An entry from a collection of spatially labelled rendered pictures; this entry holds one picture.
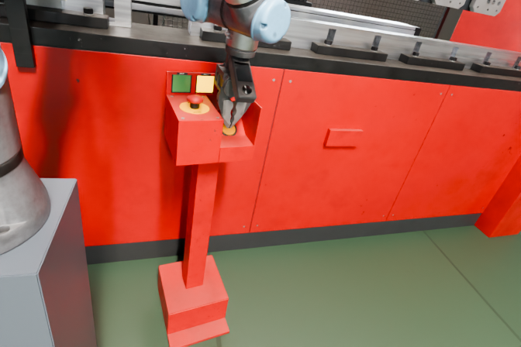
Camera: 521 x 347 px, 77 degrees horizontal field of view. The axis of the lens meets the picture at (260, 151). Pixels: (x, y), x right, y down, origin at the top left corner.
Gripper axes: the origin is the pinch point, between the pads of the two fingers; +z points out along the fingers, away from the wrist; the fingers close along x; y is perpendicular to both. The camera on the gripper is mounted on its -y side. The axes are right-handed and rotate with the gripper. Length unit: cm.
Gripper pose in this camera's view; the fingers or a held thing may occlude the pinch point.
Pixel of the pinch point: (230, 125)
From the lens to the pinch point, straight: 86.4
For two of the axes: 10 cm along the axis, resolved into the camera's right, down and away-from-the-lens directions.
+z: -2.1, 8.1, 5.5
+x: -9.0, 0.6, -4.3
